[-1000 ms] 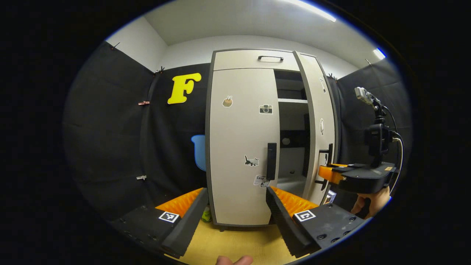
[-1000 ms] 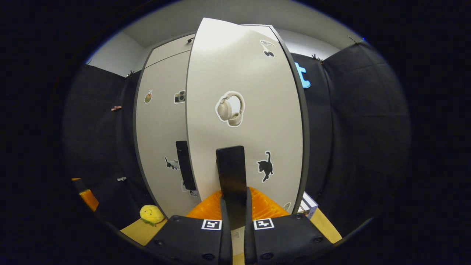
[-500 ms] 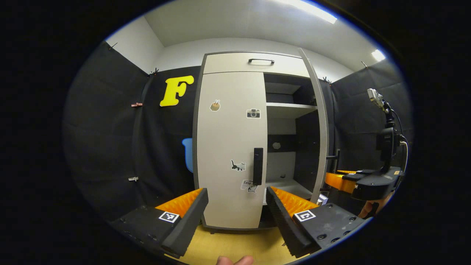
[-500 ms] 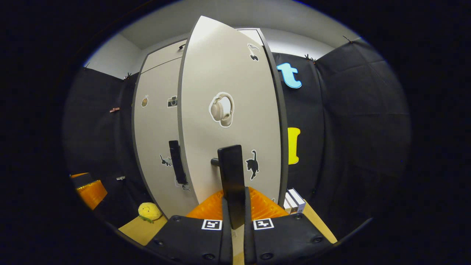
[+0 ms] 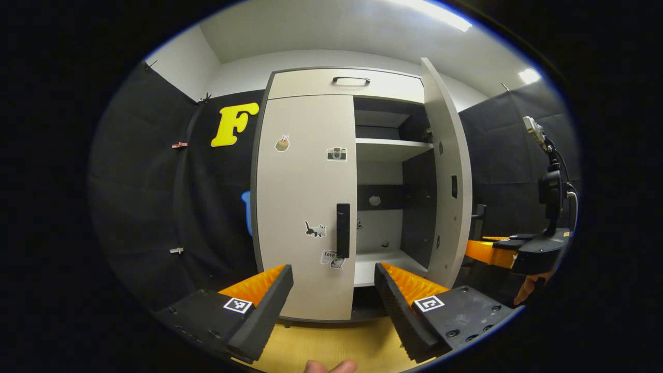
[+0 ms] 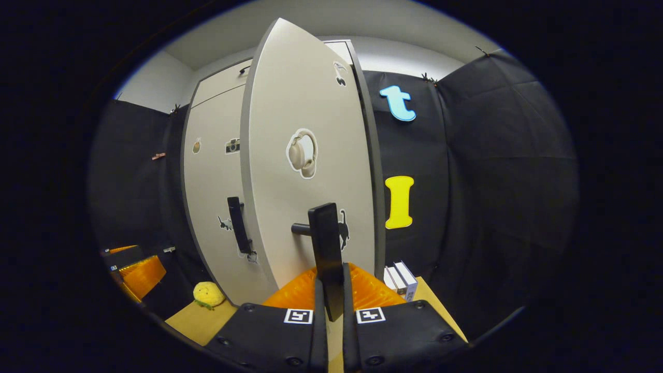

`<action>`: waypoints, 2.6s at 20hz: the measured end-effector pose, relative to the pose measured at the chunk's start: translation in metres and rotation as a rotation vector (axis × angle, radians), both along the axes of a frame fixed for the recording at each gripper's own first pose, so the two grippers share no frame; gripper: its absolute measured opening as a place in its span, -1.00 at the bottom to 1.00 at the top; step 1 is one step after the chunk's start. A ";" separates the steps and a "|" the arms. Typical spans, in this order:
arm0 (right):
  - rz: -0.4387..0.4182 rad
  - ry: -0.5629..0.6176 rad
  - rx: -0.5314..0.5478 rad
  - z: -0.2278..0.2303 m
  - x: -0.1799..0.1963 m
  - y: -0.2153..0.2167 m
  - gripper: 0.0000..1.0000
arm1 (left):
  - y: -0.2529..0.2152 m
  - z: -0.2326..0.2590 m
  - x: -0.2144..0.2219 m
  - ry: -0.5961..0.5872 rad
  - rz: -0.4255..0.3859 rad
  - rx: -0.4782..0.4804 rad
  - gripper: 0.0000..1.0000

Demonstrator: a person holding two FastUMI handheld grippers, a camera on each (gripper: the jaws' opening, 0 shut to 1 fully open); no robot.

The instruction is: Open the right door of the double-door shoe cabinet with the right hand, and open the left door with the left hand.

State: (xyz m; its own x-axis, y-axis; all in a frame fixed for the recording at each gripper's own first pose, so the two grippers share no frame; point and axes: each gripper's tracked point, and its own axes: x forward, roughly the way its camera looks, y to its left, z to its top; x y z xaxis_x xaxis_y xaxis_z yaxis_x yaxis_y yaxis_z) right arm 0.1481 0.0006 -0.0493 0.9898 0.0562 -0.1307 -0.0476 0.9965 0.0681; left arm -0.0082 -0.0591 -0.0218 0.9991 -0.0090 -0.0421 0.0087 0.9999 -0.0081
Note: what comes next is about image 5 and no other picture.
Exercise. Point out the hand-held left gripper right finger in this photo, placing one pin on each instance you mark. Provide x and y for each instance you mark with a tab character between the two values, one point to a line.
401	316

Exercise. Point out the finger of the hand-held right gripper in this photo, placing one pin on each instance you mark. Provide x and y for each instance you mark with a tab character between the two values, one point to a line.
487	253

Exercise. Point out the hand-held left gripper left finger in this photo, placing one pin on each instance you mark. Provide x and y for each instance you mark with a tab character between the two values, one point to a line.
267	311

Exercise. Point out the white double-door shoe cabinet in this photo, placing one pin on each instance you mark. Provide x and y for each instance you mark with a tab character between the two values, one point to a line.
417	207

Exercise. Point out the white cabinet door camera sticker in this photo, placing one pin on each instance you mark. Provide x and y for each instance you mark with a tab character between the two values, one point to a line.
300	197

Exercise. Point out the white cabinet door cherry sticker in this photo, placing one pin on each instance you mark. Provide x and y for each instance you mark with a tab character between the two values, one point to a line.
445	129

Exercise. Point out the white cabinet shelf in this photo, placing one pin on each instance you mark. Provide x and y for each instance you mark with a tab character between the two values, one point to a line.
378	267
383	150

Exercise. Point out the white cabinet drawer front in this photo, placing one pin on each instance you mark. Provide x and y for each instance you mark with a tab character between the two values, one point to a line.
311	85

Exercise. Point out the silver cloth clip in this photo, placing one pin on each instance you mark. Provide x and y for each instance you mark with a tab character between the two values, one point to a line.
176	250

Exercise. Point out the black cloth clip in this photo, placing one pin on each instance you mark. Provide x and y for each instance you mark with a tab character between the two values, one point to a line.
205	97
505	87
150	65

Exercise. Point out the black backdrop cloth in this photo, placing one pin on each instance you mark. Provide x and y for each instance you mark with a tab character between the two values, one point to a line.
140	197

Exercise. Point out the small ceiling light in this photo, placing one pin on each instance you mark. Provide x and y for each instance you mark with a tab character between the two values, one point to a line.
529	76

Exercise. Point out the red cloth clip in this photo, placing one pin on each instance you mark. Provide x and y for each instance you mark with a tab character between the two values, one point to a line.
179	145

